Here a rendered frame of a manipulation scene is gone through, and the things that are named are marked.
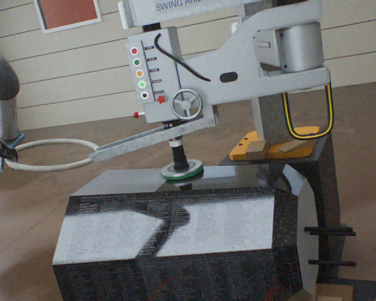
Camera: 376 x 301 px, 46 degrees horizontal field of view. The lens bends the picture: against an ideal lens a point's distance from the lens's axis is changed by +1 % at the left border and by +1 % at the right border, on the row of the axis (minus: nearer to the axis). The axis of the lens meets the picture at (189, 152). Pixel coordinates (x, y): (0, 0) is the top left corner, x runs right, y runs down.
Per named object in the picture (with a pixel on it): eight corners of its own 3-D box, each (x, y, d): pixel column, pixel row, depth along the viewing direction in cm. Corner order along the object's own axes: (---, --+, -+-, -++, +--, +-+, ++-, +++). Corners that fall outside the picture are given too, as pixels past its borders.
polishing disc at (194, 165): (199, 158, 240) (199, 156, 239) (205, 170, 219) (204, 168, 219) (160, 166, 239) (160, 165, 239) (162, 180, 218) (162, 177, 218)
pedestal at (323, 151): (258, 224, 346) (242, 134, 326) (347, 226, 318) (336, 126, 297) (231, 272, 290) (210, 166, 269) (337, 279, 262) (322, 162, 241)
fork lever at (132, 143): (221, 115, 227) (218, 106, 226) (218, 125, 209) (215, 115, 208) (101, 154, 243) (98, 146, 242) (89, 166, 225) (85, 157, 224)
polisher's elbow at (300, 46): (276, 70, 214) (270, 28, 208) (314, 61, 215) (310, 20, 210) (289, 74, 196) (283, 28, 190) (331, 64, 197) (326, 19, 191)
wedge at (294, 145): (307, 141, 267) (306, 133, 266) (316, 144, 258) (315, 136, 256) (277, 149, 263) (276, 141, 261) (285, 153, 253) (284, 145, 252)
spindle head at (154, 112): (224, 108, 227) (208, 18, 215) (221, 118, 207) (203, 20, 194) (157, 119, 234) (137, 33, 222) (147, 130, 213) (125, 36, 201)
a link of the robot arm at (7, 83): (25, 67, 154) (28, 138, 215) (-4, 45, 154) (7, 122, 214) (1, 89, 149) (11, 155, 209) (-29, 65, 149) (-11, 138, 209)
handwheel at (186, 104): (207, 113, 211) (201, 82, 207) (205, 118, 202) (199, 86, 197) (176, 118, 214) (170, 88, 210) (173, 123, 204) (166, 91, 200)
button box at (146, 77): (156, 101, 209) (142, 39, 201) (154, 102, 207) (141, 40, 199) (139, 103, 211) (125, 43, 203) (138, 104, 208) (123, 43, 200)
